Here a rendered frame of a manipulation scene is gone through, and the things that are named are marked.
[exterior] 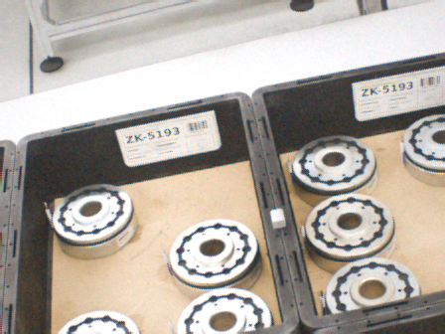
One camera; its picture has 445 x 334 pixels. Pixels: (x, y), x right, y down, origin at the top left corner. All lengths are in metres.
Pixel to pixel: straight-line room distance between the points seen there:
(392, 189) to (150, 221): 0.30
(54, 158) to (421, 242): 0.47
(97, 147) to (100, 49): 1.93
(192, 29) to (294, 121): 1.92
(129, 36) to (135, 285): 2.10
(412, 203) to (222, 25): 2.02
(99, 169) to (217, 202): 0.16
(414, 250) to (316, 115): 0.23
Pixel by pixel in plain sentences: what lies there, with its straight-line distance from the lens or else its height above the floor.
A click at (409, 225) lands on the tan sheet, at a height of 0.83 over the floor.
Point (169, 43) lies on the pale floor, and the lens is 3.10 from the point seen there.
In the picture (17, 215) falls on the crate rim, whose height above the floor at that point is 0.93.
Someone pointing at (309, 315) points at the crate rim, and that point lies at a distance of 0.93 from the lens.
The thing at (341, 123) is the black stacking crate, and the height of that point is 0.86.
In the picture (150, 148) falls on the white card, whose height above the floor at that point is 0.88.
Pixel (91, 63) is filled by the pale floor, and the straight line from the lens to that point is 3.10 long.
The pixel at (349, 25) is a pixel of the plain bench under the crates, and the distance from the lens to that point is 1.74.
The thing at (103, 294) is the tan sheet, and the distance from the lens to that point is 1.14.
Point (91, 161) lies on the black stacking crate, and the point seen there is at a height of 0.88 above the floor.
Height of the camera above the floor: 1.63
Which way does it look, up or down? 40 degrees down
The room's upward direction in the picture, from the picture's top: 12 degrees counter-clockwise
